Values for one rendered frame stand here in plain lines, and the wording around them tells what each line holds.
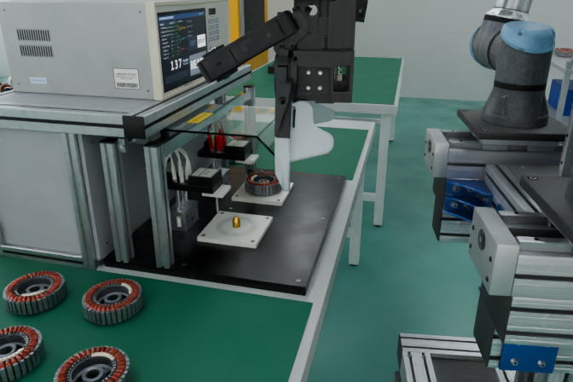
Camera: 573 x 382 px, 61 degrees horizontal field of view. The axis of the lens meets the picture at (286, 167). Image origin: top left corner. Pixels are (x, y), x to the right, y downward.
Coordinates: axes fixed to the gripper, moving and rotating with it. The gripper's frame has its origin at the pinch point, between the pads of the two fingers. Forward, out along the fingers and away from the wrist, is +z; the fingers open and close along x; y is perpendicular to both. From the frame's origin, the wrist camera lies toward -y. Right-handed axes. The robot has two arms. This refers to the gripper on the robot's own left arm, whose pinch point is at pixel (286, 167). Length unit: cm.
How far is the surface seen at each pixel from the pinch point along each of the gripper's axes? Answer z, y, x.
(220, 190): 27, -22, 54
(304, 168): 40, -4, 106
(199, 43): -6, -29, 69
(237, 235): 37, -17, 50
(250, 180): 33, -19, 76
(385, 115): 47, 33, 209
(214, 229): 37, -23, 52
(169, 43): -8, -31, 53
